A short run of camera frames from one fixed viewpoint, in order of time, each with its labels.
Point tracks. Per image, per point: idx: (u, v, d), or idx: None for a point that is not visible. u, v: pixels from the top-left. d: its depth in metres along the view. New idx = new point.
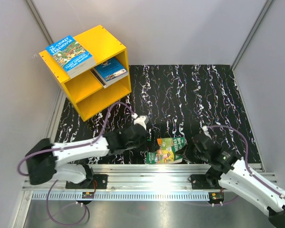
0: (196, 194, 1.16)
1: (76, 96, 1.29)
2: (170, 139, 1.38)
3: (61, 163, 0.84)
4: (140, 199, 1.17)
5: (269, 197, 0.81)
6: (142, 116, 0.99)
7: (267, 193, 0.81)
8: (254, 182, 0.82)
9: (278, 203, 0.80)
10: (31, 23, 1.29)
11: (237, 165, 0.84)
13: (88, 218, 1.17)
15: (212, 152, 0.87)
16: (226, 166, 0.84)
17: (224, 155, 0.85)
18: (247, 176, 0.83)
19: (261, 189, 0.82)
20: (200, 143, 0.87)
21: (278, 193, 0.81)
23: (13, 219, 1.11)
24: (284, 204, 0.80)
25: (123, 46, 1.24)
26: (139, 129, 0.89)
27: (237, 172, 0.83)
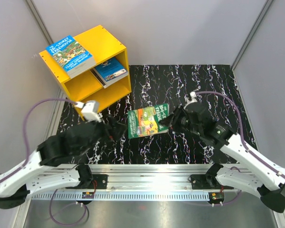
0: (196, 194, 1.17)
1: (76, 96, 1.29)
2: (152, 109, 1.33)
3: (10, 192, 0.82)
4: (140, 199, 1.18)
5: (265, 175, 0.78)
6: (89, 104, 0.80)
7: (263, 171, 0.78)
8: (250, 158, 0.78)
9: (275, 180, 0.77)
10: (31, 23, 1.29)
11: (232, 139, 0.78)
13: (87, 218, 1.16)
15: (206, 125, 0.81)
16: (221, 140, 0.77)
17: (218, 128, 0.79)
18: (242, 152, 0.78)
19: (257, 166, 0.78)
20: (196, 114, 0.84)
21: (275, 171, 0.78)
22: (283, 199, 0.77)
23: (13, 219, 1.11)
24: (281, 181, 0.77)
25: (123, 46, 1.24)
26: (81, 131, 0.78)
27: (233, 148, 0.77)
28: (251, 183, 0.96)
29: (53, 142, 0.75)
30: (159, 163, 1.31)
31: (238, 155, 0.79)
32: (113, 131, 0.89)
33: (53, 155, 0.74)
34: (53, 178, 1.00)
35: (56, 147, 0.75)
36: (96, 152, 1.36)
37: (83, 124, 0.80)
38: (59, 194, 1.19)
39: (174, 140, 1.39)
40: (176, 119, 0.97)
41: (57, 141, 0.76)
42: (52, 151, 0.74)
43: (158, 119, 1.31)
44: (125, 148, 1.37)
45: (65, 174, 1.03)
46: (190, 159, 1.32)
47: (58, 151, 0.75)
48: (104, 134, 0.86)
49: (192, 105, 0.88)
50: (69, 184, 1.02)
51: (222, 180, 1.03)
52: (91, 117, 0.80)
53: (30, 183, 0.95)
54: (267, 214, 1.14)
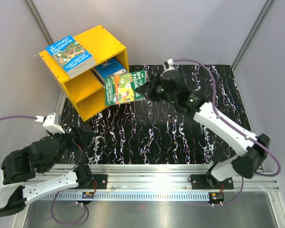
0: (196, 194, 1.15)
1: (76, 96, 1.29)
2: (129, 75, 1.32)
3: (0, 204, 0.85)
4: (140, 199, 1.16)
5: (233, 139, 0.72)
6: (50, 116, 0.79)
7: (231, 135, 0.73)
8: (220, 124, 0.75)
9: (242, 144, 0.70)
10: (31, 23, 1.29)
11: (204, 107, 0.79)
13: (86, 218, 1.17)
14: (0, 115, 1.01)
15: (180, 93, 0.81)
16: (193, 109, 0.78)
17: (192, 97, 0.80)
18: (213, 119, 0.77)
19: (225, 131, 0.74)
20: (173, 81, 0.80)
21: (243, 135, 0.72)
22: (249, 162, 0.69)
23: (13, 220, 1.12)
24: (249, 144, 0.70)
25: (123, 46, 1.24)
26: (43, 147, 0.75)
27: (203, 115, 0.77)
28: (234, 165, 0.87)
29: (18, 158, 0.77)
30: (159, 163, 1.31)
31: (210, 122, 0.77)
32: (80, 141, 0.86)
33: (15, 170, 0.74)
34: (49, 183, 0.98)
35: (19, 163, 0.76)
36: (96, 152, 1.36)
37: (47, 138, 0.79)
38: (61, 194, 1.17)
39: (174, 140, 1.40)
40: (153, 88, 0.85)
41: (24, 156, 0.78)
42: (13, 168, 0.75)
43: (135, 87, 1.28)
44: (125, 148, 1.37)
45: (62, 177, 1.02)
46: (190, 159, 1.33)
47: (20, 166, 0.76)
48: (70, 145, 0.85)
49: (169, 72, 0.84)
50: (66, 186, 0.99)
51: (217, 175, 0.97)
52: (54, 128, 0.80)
53: (26, 191, 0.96)
54: (268, 213, 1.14)
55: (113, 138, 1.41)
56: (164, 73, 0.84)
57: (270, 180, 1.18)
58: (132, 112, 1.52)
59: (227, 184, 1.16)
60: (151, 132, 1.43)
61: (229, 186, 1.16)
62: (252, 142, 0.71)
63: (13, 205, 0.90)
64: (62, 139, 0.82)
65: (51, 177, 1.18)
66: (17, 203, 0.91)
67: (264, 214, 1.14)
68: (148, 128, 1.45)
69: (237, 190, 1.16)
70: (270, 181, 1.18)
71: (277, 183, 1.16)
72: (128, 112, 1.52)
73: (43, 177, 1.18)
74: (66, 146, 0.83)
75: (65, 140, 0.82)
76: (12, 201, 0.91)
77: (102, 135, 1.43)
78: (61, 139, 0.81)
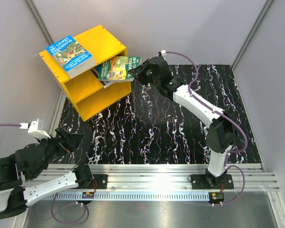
0: (196, 194, 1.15)
1: (76, 96, 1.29)
2: (126, 58, 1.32)
3: None
4: (140, 199, 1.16)
5: (203, 113, 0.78)
6: (34, 123, 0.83)
7: (201, 109, 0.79)
8: (192, 101, 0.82)
9: (209, 117, 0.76)
10: (31, 23, 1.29)
11: (180, 88, 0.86)
13: (86, 218, 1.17)
14: (1, 116, 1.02)
15: (164, 77, 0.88)
16: (171, 89, 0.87)
17: (172, 81, 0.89)
18: (188, 98, 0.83)
19: (196, 107, 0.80)
20: (156, 66, 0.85)
21: (211, 109, 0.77)
22: (213, 130, 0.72)
23: (13, 220, 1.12)
24: (215, 116, 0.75)
25: (123, 46, 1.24)
26: (28, 155, 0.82)
27: (178, 94, 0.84)
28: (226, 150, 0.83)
29: (3, 165, 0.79)
30: (159, 163, 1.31)
31: (185, 100, 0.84)
32: (66, 144, 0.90)
33: (0, 178, 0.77)
34: (49, 185, 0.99)
35: (4, 170, 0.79)
36: (96, 152, 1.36)
37: (32, 146, 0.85)
38: (61, 194, 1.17)
39: (174, 140, 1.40)
40: (143, 70, 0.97)
41: (9, 164, 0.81)
42: None
43: (128, 69, 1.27)
44: (125, 148, 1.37)
45: (61, 178, 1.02)
46: (190, 159, 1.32)
47: (6, 175, 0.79)
48: (58, 149, 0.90)
49: (157, 57, 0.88)
50: (66, 187, 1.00)
51: (213, 170, 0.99)
52: (39, 134, 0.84)
53: (26, 193, 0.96)
54: (268, 213, 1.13)
55: (113, 138, 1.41)
56: (152, 59, 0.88)
57: (270, 180, 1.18)
58: (132, 112, 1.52)
59: (227, 184, 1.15)
60: (151, 132, 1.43)
61: (229, 186, 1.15)
62: (218, 115, 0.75)
63: (14, 207, 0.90)
64: (48, 144, 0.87)
65: (52, 177, 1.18)
66: (19, 204, 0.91)
67: (264, 214, 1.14)
68: (148, 128, 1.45)
69: (237, 190, 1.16)
70: (270, 181, 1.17)
71: (277, 183, 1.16)
72: (128, 111, 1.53)
73: (43, 177, 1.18)
74: (54, 150, 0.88)
75: (52, 146, 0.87)
76: (14, 203, 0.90)
77: (102, 135, 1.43)
78: (48, 144, 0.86)
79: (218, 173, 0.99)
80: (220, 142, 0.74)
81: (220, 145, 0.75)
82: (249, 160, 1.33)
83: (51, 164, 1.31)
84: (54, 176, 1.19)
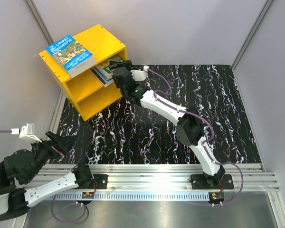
0: (196, 194, 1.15)
1: (77, 95, 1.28)
2: (118, 56, 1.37)
3: (0, 210, 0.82)
4: (140, 199, 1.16)
5: (169, 114, 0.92)
6: (23, 127, 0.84)
7: (166, 111, 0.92)
8: (158, 104, 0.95)
9: (175, 116, 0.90)
10: (31, 23, 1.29)
11: (146, 93, 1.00)
13: (86, 218, 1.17)
14: (1, 116, 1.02)
15: (129, 86, 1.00)
16: (136, 95, 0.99)
17: (137, 89, 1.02)
18: (154, 102, 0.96)
19: (162, 109, 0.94)
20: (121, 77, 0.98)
21: (175, 109, 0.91)
22: (180, 128, 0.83)
23: (13, 220, 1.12)
24: (180, 115, 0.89)
25: (123, 44, 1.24)
26: (16, 161, 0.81)
27: (145, 99, 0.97)
28: (199, 146, 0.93)
29: None
30: (159, 163, 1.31)
31: (152, 105, 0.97)
32: (59, 147, 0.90)
33: None
34: (49, 185, 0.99)
35: None
36: (96, 152, 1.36)
37: (21, 151, 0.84)
38: (61, 194, 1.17)
39: (174, 140, 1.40)
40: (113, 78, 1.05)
41: (1, 170, 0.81)
42: None
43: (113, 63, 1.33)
44: (125, 148, 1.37)
45: (61, 179, 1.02)
46: (190, 159, 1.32)
47: None
48: (51, 153, 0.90)
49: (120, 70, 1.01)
50: (66, 188, 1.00)
51: (207, 170, 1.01)
52: (31, 138, 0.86)
53: (28, 194, 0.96)
54: (267, 213, 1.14)
55: (113, 138, 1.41)
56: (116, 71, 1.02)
57: (270, 180, 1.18)
58: (132, 112, 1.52)
59: (227, 184, 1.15)
60: (151, 132, 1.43)
61: (229, 186, 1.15)
62: (183, 113, 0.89)
63: (16, 208, 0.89)
64: (39, 148, 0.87)
65: (51, 177, 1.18)
66: (21, 206, 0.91)
67: (264, 214, 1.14)
68: (148, 128, 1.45)
69: (237, 190, 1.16)
70: (270, 181, 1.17)
71: (277, 183, 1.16)
72: (128, 112, 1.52)
73: (43, 177, 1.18)
74: (46, 154, 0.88)
75: (43, 150, 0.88)
76: (15, 204, 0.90)
77: (102, 135, 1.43)
78: (39, 148, 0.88)
79: (213, 171, 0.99)
80: (188, 137, 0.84)
81: (189, 139, 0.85)
82: (249, 160, 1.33)
83: (51, 164, 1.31)
84: (54, 177, 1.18)
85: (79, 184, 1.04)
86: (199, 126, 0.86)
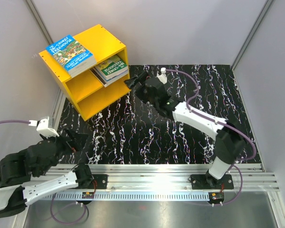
0: (197, 194, 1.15)
1: (77, 95, 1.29)
2: (117, 58, 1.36)
3: (1, 205, 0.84)
4: (140, 199, 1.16)
5: (205, 126, 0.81)
6: (43, 120, 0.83)
7: (203, 123, 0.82)
8: (193, 116, 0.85)
9: (213, 128, 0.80)
10: (31, 23, 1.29)
11: (178, 106, 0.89)
13: (86, 218, 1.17)
14: (1, 116, 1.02)
15: (162, 98, 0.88)
16: (168, 108, 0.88)
17: (169, 100, 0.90)
18: (187, 114, 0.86)
19: (198, 121, 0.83)
20: (154, 89, 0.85)
21: (213, 120, 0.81)
22: (222, 142, 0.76)
23: (13, 220, 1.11)
24: (219, 128, 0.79)
25: (123, 45, 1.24)
26: (40, 150, 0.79)
27: (178, 112, 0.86)
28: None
29: (13, 160, 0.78)
30: (159, 163, 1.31)
31: (185, 117, 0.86)
32: (74, 143, 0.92)
33: (10, 173, 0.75)
34: (49, 184, 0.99)
35: (14, 166, 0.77)
36: (96, 152, 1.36)
37: (44, 142, 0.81)
38: (60, 194, 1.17)
39: (174, 140, 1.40)
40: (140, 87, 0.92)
41: (19, 159, 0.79)
42: (8, 171, 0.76)
43: (111, 66, 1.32)
44: (125, 148, 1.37)
45: (61, 177, 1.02)
46: (190, 159, 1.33)
47: (16, 171, 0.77)
48: (64, 147, 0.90)
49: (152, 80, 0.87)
50: (66, 186, 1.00)
51: (214, 173, 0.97)
52: (49, 132, 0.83)
53: (26, 192, 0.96)
54: (267, 213, 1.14)
55: (113, 138, 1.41)
56: (147, 80, 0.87)
57: (270, 180, 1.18)
58: (132, 112, 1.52)
59: (227, 184, 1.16)
60: (151, 132, 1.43)
61: (229, 186, 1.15)
62: (222, 126, 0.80)
63: (14, 206, 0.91)
64: (57, 142, 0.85)
65: (52, 177, 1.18)
66: (17, 204, 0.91)
67: (264, 214, 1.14)
68: (148, 128, 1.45)
69: (236, 190, 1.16)
70: (270, 181, 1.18)
71: (277, 183, 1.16)
72: (128, 111, 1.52)
73: (43, 176, 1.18)
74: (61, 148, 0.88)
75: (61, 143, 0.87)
76: (13, 201, 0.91)
77: (102, 135, 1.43)
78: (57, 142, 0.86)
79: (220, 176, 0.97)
80: (231, 152, 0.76)
81: (232, 155, 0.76)
82: (249, 160, 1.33)
83: None
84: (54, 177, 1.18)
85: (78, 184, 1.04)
86: (242, 140, 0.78)
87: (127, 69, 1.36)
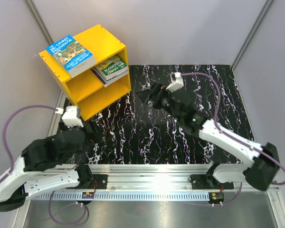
0: (196, 194, 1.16)
1: (77, 95, 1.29)
2: (117, 58, 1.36)
3: (5, 196, 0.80)
4: (140, 199, 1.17)
5: (240, 152, 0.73)
6: (71, 109, 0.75)
7: (236, 147, 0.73)
8: (224, 138, 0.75)
9: (249, 155, 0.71)
10: (31, 23, 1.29)
11: (206, 124, 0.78)
13: (86, 218, 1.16)
14: (0, 116, 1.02)
15: (186, 114, 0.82)
16: (195, 127, 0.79)
17: (194, 117, 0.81)
18: (217, 134, 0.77)
19: (230, 145, 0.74)
20: (182, 103, 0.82)
21: (248, 146, 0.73)
22: (259, 173, 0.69)
23: (13, 219, 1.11)
24: (255, 155, 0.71)
25: (123, 44, 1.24)
26: (71, 135, 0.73)
27: (206, 131, 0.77)
28: (240, 168, 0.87)
29: (39, 145, 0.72)
30: (159, 163, 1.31)
31: (213, 137, 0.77)
32: (96, 137, 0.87)
33: (38, 159, 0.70)
34: (52, 180, 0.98)
35: (42, 151, 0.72)
36: (96, 152, 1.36)
37: (75, 130, 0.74)
38: (57, 194, 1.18)
39: (174, 140, 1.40)
40: (159, 99, 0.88)
41: (46, 144, 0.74)
42: (36, 156, 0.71)
43: (111, 66, 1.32)
44: (125, 148, 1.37)
45: (64, 175, 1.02)
46: (190, 159, 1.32)
47: (44, 156, 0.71)
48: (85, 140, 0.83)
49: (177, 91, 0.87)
50: (68, 184, 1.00)
51: (221, 178, 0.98)
52: (75, 122, 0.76)
53: (28, 186, 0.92)
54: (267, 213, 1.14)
55: (113, 138, 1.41)
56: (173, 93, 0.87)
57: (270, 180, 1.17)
58: (132, 112, 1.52)
59: (227, 184, 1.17)
60: (151, 132, 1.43)
61: (229, 186, 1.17)
62: (257, 153, 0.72)
63: (14, 200, 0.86)
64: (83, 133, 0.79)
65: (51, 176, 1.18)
66: (18, 198, 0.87)
67: (265, 214, 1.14)
68: (148, 128, 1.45)
69: (237, 190, 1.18)
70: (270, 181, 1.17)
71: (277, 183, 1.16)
72: (128, 111, 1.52)
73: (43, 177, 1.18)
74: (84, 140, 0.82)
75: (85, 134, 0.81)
76: (14, 194, 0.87)
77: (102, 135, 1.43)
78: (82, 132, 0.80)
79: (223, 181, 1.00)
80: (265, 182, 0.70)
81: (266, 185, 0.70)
82: None
83: None
84: None
85: (78, 184, 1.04)
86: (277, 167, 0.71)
87: (127, 69, 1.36)
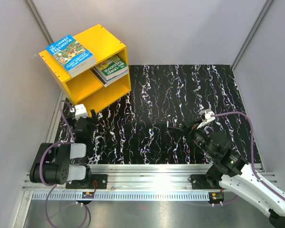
0: (196, 194, 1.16)
1: (76, 95, 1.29)
2: (117, 58, 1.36)
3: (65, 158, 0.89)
4: (140, 199, 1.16)
5: (275, 203, 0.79)
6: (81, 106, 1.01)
7: (273, 199, 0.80)
8: (261, 187, 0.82)
9: (284, 208, 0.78)
10: (31, 23, 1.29)
11: (244, 169, 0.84)
13: (89, 222, 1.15)
14: (0, 116, 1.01)
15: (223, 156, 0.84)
16: (234, 170, 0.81)
17: (232, 158, 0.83)
18: (255, 182, 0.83)
19: (267, 194, 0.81)
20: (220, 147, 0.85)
21: None
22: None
23: (13, 219, 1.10)
24: None
25: (123, 44, 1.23)
26: (82, 123, 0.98)
27: (245, 178, 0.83)
28: (261, 201, 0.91)
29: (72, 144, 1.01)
30: (159, 163, 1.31)
31: (251, 184, 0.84)
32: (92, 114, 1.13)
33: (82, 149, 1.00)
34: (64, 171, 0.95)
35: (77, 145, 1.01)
36: (96, 152, 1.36)
37: (79, 122, 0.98)
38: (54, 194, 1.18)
39: (174, 140, 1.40)
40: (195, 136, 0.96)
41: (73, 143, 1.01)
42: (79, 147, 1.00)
43: (111, 66, 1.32)
44: (125, 148, 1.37)
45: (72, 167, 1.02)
46: (190, 159, 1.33)
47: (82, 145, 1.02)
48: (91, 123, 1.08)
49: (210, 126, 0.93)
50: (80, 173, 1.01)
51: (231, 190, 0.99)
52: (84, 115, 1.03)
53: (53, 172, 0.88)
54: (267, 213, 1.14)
55: (113, 138, 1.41)
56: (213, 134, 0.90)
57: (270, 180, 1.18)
58: (132, 112, 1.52)
59: None
60: (151, 132, 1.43)
61: None
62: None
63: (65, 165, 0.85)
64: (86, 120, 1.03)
65: None
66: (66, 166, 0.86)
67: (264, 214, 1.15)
68: (148, 128, 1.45)
69: None
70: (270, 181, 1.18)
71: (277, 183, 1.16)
72: (128, 111, 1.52)
73: None
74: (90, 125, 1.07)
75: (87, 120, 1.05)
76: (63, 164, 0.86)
77: (102, 135, 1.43)
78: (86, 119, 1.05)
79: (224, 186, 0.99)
80: None
81: None
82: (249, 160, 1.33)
83: None
84: None
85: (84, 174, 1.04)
86: None
87: (127, 69, 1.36)
